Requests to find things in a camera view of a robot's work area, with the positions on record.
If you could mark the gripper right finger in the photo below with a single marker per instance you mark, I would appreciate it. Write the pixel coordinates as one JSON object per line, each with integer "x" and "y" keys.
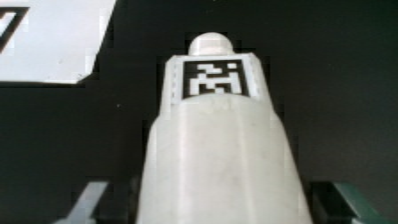
{"x": 339, "y": 206}

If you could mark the white marker tag sheet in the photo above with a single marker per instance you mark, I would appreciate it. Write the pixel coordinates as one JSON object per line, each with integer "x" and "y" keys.
{"x": 51, "y": 32}

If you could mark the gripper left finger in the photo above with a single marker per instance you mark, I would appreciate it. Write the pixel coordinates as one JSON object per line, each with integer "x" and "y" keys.
{"x": 82, "y": 210}

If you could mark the white cylindrical table leg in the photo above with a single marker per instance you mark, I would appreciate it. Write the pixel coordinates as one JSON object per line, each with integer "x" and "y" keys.
{"x": 220, "y": 177}

